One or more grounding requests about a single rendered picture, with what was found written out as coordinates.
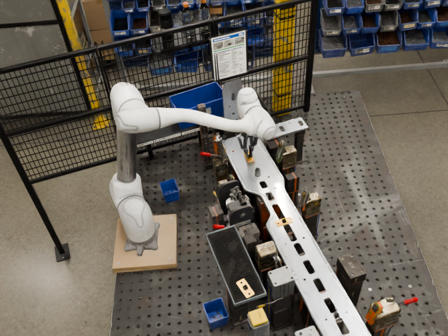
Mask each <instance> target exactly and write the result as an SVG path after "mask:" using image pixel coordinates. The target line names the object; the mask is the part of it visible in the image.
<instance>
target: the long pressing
mask: <svg viewBox="0 0 448 336"><path fill-rule="evenodd" d="M222 143H223V145H224V146H225V148H226V155H227V158H228V160H229V162H230V164H231V166H232V168H233V170H234V172H235V174H236V176H237V178H238V180H239V182H240V184H241V186H242V188H243V190H244V191H245V192H246V193H249V194H252V195H256V196H258V197H260V198H261V200H262V202H263V204H264V206H265V207H266V209H267V211H268V213H269V215H270V216H269V219H268V221H267V222H266V230H267V232H268V234H269V236H270V238H271V240H272V241H273V242H274V244H275V246H276V248H277V250H278V253H279V255H280V257H281V259H282V261H283V262H284V264H285V266H289V268H290V270H291V272H292V274H293V276H294V278H295V286H296V288H297V290H298V292H299V294H300V296H301V298H302V299H303V301H304V303H305V305H306V307H307V309H308V311H309V313H310V315H311V316H312V318H313V320H314V322H315V324H316V326H317V328H318V330H319V332H320V334H321V336H372V335H371V334H370V332H369V330H368V328H367V326H366V325H365V323H364V322H363V320H362V318H361V316H360V315H359V313H358V312H357V310H356V308H355V306H354V304H353V303H352V301H351V300H350V298H349V296H348V294H347V293H346V291H345V290H344V288H343V286H342V284H341V283H340V281H339V280H338V278H337V276H336V274H335V272H334V271H333V269H332V268H331V266H330V264H329V262H328V261H327V259H326V258H325V256H324V254H323V252H322V250H321V249H320V247H319V246H318V244H317V242H316V240H315V239H314V237H313V236H312V234H311V232H310V230H309V229H308V227H307V226H306V224H305V222H304V220H303V218H302V217H301V215H300V214H299V212H298V210H297V208H296V207H295V205H294V204H293V202H292V200H291V198H290V196H289V195H288V193H287V192H286V190H285V180H284V178H283V176H282V174H281V172H280V171H279V169H278V168H277V166H276V164H275V162H274V161H273V159H272V158H271V156H270V154H269V153H268V151H267V150H266V148H265V146H264V144H263V143H262V141H261V140H260V139H259V138H258V142H257V146H254V151H252V154H253V158H254V160H255V161H254V162H251V163H248V162H247V160H246V158H245V156H244V154H243V153H244V151H243V150H242V149H241V148H240V145H239V141H238V139H237V137H232V138H228V139H226V141H225V140H222ZM233 151H234V152H233ZM257 167H258V168H260V170H261V175H260V176H259V177H256V176H255V168H257ZM262 181H264V182H265V184H266V185H267V188H264V189H263V188H262V187H261V186H260V184H259V183H260V182H262ZM275 187H276V189H274V188H275ZM266 193H271V194H272V196H273V198H274V200H272V201H269V200H268V198H267V196H266ZM273 205H278V206H279V208H280V210H281V212H282V214H283V216H284V217H285V218H286V217H291V218H292V220H293V222H292V223H289V224H288V225H289V226H290V228H291V230H292V232H293V233H294V235H295V237H296V238H297V240H296V241H294V242H292V241H291V240H290V238H289V236H288V234H287V233H286V231H285V229H284V227H283V226H281V227H278V226H277V225H276V224H275V221H277V220H279V218H278V216H277V214H276V213H275V211H274V209H273V207H272V206H273ZM303 237H304V238H303ZM285 243H286V245H285ZM296 243H299V244H300V246H301V248H302V250H303V251H304V253H305V254H304V255H302V256H299V254H298V253H297V251H296V249H295V247H294V244H296ZM304 261H309V262H310V264H311V265H312V267H313V269H314V271H315V272H314V273H312V274H309V273H308V271H307V269H306V267H305V266H304V264H303V262H304ZM304 279H305V281H304ZM314 279H319V280H320V282H321V283H322V285H323V286H324V288H325V292H324V293H320V292H319V291H318V289H317V287H316V286H315V284H314V282H313V280H314ZM326 298H330V299H331V301H332V303H333V304H334V306H335V308H336V310H337V312H338V313H339V318H334V316H333V314H334V313H331V312H330V311H329V309H328V307H327V306H326V304H325V302H324V299H326ZM346 312H347V313H346ZM338 319H342V320H343V322H344V324H345V326H346V328H347V330H348V331H349V333H348V334H346V335H343V334H342V332H341V331H340V329H339V327H338V326H337V324H336V322H335V321H336V320H338Z"/></svg>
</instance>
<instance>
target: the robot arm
mask: <svg viewBox="0 0 448 336"><path fill-rule="evenodd" d="M110 100H111V107H112V112H113V118H114V120H115V124H116V126H117V173H116V174H114V176H113V178H112V180H111V182H110V186H109V190H110V194H111V197H112V200H113V202H114V204H115V207H116V208H117V210H118V212H119V216H120V219H121V222H122V224H123V228H124V230H125V232H126V234H127V239H126V244H125V246H124V250H125V251H126V252H128V251H135V250H137V256H139V257H140V256H142V254H143V250H154V251H156V250H158V245H157V240H158V232H159V227H160V223H159V222H154V220H153V215H152V212H151V209H150V207H149V205H148V204H147V202H146V201H145V200H144V197H143V190H142V186H141V178H140V176H139V175H138V174H137V173H136V170H137V134H138V133H144V132H150V131H154V130H157V129H161V128H164V127H166V126H169V125H172V124H175V123H182V122H187V123H195V124H198V125H204V126H207V127H212V128H216V129H220V130H224V131H230V132H239V133H240V134H239V135H236V137H237V139H238V141H239V145H240V148H241V149H242V150H243V151H244V153H245V156H246V158H247V159H248V158H249V154H250V156H251V157H253V154H252V151H254V146H257V142H258V138H259V139H262V140H268V139H271V138H272V137H273V136H274V134H275V129H276V126H275V123H274V121H273V120H272V118H271V116H270V115H269V114H268V112H266V110H264V109H263V108H262V106H261V104H260V102H259V100H258V98H257V94H256V92H255V90H254V89H252V88H250V87H246V88H243V89H241V90H240V91H239V93H238V96H237V112H238V114H239V120H229V119H224V118H222V117H217V116H214V115H210V114H207V113H203V112H200V111H195V110H191V109H178V108H160V107H148V106H146V104H145V102H144V100H143V98H142V96H141V94H140V92H139V91H138V90H137V88H136V87H134V86H133V85H132V84H130V83H124V82H120V83H117V84H116V85H114V86H113V88H112V89H111V93H110ZM241 136H242V137H243V144H242V141H241ZM253 136H254V140H253ZM248 138H249V140H250V145H249V154H248V148H247V140H248Z"/></svg>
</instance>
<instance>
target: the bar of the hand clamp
mask: <svg viewBox="0 0 448 336"><path fill-rule="evenodd" d="M215 138H216V140H215V141H214V143H217V144H218V147H219V151H220V154H221V156H222V158H223V160H224V159H226V158H227V156H226V154H225V150H224V147H223V143H222V140H223V139H224V140H225V141H226V139H227V138H226V136H225V135H224V136H223V137H222V138H221V137H220V136H219V135H218V136H216V137H215Z"/></svg>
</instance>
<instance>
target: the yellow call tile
mask: <svg viewBox="0 0 448 336"><path fill-rule="evenodd" d="M248 314H249V317H250V320H251V322H252V324H253V326H254V327H255V326H258V325H260V324H263V323H266V322H268V319H267V317H266V315H265V312H264V310H263V308H259V309H256V310H254V311H250V312H248Z"/></svg>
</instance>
